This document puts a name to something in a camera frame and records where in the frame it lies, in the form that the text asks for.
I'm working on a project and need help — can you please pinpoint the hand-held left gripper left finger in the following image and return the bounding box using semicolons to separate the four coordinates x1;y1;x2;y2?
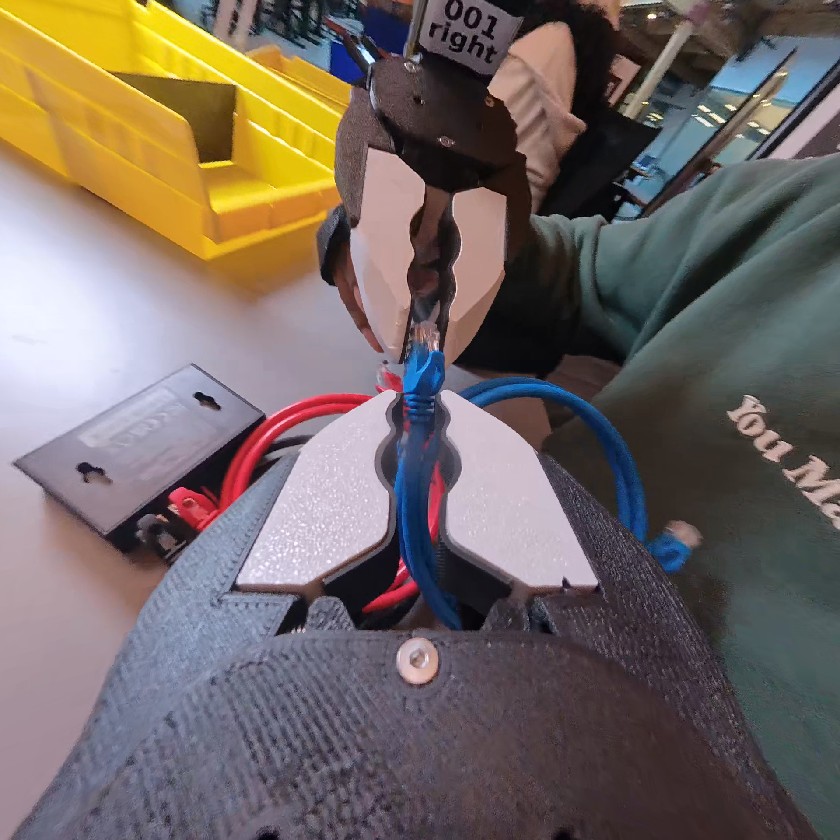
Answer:
235;389;401;592

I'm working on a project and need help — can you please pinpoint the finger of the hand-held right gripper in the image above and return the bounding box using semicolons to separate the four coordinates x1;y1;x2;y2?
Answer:
436;185;511;361
351;147;439;366

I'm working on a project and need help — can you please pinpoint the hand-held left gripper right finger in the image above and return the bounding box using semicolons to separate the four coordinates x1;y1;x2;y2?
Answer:
436;389;600;593

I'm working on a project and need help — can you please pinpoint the red ethernet cable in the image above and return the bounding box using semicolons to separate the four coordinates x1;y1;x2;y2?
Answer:
167;363;454;614

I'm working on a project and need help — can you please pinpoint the yellow storage bin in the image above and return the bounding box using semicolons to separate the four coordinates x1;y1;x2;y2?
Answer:
0;0;343;261
128;0;355;155

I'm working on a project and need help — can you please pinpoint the blue ethernet cable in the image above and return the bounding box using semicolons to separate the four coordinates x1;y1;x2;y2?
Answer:
392;322;703;632

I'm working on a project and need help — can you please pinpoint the black ethernet switch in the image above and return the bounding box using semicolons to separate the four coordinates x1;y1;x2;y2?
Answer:
13;363;266;567

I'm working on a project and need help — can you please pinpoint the person's right forearm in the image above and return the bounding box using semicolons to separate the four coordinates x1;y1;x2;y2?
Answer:
459;152;840;382

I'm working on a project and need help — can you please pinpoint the person's right hand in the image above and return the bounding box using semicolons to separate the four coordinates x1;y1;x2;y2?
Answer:
331;261;388;358

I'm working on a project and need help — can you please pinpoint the blue storage bin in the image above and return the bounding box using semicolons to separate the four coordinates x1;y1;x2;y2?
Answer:
328;36;368;85

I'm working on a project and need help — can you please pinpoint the black bin divider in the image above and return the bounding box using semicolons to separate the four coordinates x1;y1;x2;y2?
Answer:
112;71;237;163

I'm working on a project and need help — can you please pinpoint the black ethernet cable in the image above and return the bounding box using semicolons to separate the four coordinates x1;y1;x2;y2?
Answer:
134;430;316;562

